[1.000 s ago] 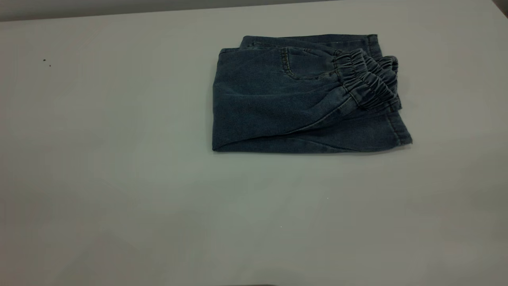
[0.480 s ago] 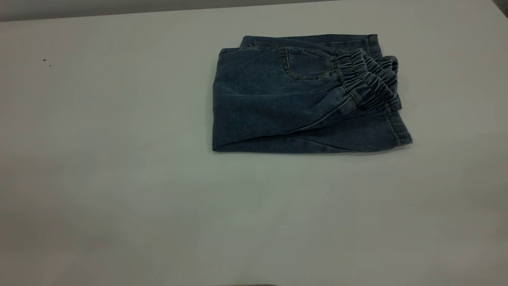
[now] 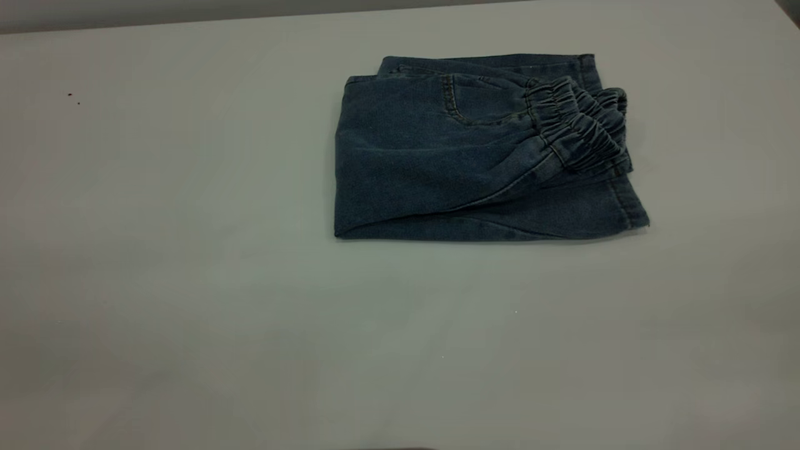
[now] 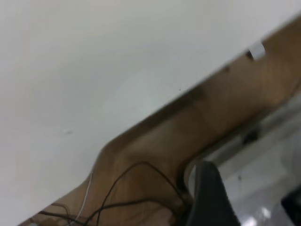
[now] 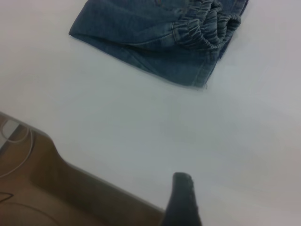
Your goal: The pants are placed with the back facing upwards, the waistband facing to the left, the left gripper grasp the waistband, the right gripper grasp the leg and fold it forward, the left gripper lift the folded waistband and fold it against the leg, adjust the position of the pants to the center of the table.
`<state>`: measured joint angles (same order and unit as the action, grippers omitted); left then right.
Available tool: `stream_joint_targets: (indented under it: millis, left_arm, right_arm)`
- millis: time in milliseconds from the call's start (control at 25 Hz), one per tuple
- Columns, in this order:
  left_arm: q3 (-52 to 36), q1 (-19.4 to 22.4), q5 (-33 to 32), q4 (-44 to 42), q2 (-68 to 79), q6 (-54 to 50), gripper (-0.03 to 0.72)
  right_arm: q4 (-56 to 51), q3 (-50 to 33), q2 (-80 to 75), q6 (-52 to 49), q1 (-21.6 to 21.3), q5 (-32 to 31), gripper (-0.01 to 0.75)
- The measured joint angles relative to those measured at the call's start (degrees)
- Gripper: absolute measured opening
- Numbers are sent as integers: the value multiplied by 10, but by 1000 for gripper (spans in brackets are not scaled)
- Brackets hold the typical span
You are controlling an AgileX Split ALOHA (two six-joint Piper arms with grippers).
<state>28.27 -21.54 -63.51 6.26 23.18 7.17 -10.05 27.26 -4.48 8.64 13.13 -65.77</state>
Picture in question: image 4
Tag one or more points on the small black bracket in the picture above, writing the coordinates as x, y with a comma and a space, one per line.
250, 136

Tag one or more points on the black equipment box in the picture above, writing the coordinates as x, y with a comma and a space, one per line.
292, 202

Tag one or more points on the grey lower platform panel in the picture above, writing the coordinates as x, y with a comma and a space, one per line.
258, 164

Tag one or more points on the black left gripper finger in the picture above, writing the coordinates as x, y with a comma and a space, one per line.
209, 202

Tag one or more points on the small white table edge tag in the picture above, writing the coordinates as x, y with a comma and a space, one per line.
258, 50

